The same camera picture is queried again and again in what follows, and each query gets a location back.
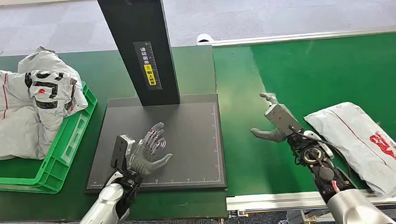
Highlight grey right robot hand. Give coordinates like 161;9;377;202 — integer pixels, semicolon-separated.
247;91;288;145

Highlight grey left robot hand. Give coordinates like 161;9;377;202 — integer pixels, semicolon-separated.
126;121;174;178

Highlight grey package with red print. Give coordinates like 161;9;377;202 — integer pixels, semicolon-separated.
303;99;396;202

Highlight green conveyor belt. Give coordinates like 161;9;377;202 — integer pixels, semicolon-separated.
211;32;396;198

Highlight large grey package red print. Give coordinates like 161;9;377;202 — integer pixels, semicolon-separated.
0;64;55;162

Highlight green plastic crate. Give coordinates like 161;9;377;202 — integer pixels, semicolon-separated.
0;80;103;198

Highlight black yellow column label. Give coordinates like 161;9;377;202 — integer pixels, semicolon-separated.
133;40;163;92

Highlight black scanner column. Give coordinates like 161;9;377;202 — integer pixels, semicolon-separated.
95;0;181;110

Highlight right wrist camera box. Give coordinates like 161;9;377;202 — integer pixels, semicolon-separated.
263;102;304;137

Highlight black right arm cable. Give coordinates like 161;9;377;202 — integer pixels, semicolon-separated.
288;122;341;156

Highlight black scanner base plate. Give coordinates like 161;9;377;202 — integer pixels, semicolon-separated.
80;91;228;197

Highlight aluminium conveyor side rail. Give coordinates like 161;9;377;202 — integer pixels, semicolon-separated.
225;186;396;216

